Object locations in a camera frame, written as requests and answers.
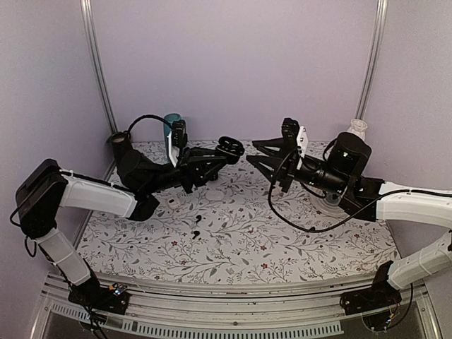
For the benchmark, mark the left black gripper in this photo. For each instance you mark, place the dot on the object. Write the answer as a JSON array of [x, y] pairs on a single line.
[[193, 169]]

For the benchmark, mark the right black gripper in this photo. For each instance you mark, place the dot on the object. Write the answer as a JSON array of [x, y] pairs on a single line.
[[284, 167]]

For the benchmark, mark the black gold-trim charging case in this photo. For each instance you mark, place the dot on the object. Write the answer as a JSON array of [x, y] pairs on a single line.
[[229, 148]]

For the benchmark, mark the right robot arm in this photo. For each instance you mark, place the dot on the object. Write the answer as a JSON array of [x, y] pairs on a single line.
[[370, 199]]

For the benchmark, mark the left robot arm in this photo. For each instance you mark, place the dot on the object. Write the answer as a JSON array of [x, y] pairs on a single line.
[[50, 188]]

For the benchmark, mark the white oval charging case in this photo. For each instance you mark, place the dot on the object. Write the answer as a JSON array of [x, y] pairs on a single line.
[[214, 195]]

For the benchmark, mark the cream case left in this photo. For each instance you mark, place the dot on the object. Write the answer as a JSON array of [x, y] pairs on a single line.
[[173, 203]]

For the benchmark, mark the teal tapered vase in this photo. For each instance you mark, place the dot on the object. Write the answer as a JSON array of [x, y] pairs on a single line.
[[170, 118]]

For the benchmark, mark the swirl patterned plate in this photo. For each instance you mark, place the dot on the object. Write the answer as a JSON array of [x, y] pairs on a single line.
[[328, 206]]

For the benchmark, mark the black tapered vase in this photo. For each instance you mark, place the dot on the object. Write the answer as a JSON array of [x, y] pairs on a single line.
[[120, 146]]

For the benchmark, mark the white ribbed vase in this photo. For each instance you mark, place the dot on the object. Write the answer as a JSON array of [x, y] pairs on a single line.
[[358, 128]]

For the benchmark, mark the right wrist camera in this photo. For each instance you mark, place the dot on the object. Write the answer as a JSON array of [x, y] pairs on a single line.
[[294, 136]]

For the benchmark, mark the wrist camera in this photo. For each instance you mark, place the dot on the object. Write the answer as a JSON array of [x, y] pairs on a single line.
[[294, 136], [177, 141]]

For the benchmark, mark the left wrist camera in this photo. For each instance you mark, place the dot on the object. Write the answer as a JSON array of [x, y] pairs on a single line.
[[177, 141]]

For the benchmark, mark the right aluminium post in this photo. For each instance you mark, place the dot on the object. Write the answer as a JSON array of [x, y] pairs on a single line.
[[375, 48]]

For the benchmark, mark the aluminium post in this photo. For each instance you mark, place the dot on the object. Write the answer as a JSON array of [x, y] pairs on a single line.
[[90, 33], [375, 48]]

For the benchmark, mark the aluminium front rail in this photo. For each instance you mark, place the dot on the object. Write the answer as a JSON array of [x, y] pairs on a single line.
[[187, 310]]

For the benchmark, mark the left aluminium post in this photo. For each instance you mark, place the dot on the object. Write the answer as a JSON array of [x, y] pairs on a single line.
[[90, 33]]

